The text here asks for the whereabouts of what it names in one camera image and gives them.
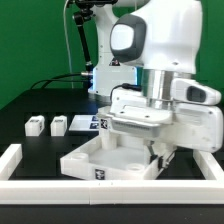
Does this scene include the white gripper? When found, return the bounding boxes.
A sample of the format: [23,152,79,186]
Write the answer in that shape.
[98,78,224,171]

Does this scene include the white square table top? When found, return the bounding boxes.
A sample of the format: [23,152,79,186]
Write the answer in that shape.
[60,135,176,180]

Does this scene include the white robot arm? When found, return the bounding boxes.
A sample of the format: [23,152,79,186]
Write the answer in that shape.
[90,0,223,174]

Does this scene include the white U-shaped obstacle fence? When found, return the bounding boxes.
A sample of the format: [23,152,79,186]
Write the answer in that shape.
[0,144,224,205]

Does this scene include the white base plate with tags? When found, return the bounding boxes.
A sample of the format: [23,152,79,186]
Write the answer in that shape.
[69,115,99,131]

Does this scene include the black cables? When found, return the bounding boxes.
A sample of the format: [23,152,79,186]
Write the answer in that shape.
[29,73,93,91]

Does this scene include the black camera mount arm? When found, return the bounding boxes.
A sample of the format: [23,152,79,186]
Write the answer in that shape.
[72,0,118,73]

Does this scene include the white cable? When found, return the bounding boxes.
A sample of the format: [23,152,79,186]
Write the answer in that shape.
[62,0,75,90]

